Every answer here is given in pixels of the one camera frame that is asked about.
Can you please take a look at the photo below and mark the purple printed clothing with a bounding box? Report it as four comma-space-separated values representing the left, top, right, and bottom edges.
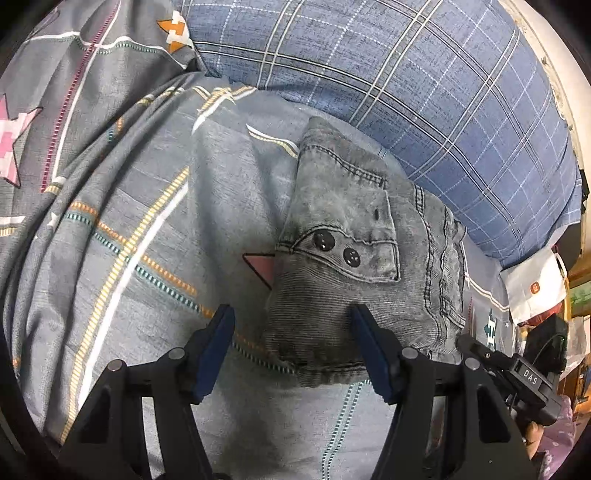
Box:
536, 406, 578, 480

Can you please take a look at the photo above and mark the black electronic box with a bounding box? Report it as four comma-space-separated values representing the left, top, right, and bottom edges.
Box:
526, 316, 570, 374

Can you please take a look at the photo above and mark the grey star-printed blanket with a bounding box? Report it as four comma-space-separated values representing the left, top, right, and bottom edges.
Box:
0, 0, 522, 480

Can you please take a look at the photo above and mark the grey denim jacket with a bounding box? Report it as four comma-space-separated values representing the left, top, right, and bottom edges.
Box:
263, 116, 468, 387

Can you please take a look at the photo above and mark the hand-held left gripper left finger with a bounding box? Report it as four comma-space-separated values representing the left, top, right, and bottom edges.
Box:
59, 303, 236, 480

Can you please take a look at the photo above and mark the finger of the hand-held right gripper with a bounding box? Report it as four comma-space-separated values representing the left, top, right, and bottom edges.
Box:
456, 335, 514, 371

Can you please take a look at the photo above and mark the person's right hand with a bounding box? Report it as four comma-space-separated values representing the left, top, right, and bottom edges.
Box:
524, 422, 548, 446

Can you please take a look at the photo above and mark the white paper bag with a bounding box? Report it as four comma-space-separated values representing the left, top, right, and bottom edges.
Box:
500, 247, 570, 326

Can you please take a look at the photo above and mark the blue plaid pillow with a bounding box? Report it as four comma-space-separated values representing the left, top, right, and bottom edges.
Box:
173, 0, 583, 271

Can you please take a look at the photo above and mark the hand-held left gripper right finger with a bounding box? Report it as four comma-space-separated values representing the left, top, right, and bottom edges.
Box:
351, 304, 541, 480

